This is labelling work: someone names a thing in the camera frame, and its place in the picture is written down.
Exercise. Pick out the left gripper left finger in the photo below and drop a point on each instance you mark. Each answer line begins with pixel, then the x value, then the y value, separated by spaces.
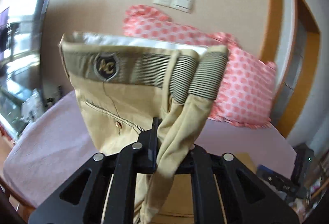
pixel 103 188

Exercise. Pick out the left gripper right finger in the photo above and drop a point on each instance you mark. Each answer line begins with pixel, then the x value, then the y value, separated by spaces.
pixel 224 190

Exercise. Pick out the khaki pants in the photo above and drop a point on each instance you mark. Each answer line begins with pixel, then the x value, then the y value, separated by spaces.
pixel 122 83

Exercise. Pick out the lavender bed sheet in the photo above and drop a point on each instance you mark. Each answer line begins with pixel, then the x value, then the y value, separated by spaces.
pixel 57 144

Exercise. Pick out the dark clutter beside bed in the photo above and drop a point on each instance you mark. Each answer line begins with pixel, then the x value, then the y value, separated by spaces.
pixel 306 186

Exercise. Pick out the right polka dot pillow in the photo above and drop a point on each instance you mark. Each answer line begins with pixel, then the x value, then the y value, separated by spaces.
pixel 247 89

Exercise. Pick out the polka dot pillow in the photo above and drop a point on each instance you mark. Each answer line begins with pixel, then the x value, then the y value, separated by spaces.
pixel 247 89
pixel 143 21

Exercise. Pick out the glass display cabinet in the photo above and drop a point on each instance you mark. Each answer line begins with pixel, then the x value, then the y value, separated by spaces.
pixel 21 35

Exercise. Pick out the wooden glass door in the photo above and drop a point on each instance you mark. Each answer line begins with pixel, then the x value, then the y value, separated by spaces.
pixel 293 40

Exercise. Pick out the left polka dot pillow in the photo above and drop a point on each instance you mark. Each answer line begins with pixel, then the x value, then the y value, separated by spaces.
pixel 143 21

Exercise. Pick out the white wall socket plate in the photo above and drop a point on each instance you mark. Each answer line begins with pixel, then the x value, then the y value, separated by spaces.
pixel 182 5

